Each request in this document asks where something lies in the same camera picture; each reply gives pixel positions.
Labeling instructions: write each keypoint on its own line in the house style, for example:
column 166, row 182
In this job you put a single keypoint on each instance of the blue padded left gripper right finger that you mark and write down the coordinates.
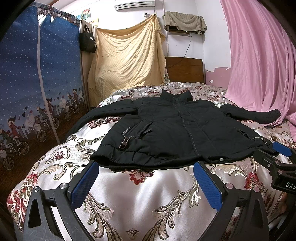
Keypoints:
column 251, row 224

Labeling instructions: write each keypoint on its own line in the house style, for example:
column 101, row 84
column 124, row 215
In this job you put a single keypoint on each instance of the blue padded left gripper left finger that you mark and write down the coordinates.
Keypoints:
column 40, row 223

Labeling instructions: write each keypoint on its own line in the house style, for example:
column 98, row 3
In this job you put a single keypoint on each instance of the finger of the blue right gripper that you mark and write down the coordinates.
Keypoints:
column 286, row 151

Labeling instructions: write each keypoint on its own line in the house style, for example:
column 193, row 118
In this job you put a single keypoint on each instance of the black padded jacket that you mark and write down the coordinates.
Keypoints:
column 175, row 131

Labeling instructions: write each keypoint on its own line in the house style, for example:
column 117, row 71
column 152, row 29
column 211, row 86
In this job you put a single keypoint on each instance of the floral satin bedspread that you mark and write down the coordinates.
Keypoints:
column 154, row 205

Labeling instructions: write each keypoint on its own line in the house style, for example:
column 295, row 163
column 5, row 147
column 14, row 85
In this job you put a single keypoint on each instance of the pink curtain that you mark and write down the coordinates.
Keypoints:
column 262, row 61

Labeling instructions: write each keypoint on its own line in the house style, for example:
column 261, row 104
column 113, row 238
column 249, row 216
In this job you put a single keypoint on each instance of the wooden headboard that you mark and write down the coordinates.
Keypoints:
column 182, row 69

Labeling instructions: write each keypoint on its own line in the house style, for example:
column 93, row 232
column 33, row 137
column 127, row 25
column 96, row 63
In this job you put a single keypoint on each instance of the blue fabric wardrobe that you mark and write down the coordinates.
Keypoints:
column 41, row 88

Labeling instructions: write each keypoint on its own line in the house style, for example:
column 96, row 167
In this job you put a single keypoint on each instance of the olive cloth on shelf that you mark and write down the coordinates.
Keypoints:
column 174, row 21

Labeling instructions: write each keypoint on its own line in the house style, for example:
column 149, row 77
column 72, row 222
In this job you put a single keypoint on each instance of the yellow hanging sheet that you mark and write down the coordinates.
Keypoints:
column 127, row 58

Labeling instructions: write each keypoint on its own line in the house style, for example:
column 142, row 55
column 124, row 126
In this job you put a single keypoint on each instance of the black hanging bag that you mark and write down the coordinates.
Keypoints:
column 87, row 41

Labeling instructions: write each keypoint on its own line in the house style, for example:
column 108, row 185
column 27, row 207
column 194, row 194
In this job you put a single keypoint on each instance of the white air conditioner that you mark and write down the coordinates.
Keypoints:
column 130, row 4

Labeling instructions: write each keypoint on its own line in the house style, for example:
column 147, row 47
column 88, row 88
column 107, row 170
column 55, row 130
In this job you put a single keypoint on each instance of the colourful wall poster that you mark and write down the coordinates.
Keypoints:
column 86, row 14

